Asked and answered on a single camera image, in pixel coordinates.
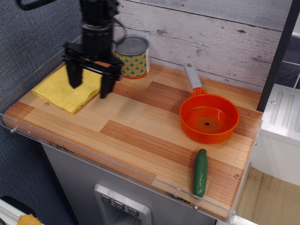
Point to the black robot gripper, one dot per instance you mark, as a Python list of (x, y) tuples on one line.
[(94, 53)]

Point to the yellow cloth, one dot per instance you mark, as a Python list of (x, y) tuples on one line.
[(56, 89)]

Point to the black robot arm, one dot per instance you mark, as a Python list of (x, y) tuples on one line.
[(99, 12)]

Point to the patterned tin can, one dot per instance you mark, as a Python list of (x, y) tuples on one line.
[(133, 51)]

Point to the grey cabinet with dispenser panel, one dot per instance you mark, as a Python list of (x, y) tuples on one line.
[(99, 195)]

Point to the green toy cucumber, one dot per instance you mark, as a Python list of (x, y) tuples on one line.
[(200, 173)]

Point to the yellow object bottom left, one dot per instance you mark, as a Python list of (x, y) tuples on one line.
[(28, 220)]

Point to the white toy sink unit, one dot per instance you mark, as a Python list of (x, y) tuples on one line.
[(277, 148)]

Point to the orange pan with grey handle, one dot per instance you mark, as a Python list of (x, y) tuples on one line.
[(206, 118)]

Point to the black right vertical post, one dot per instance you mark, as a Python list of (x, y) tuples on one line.
[(280, 52)]

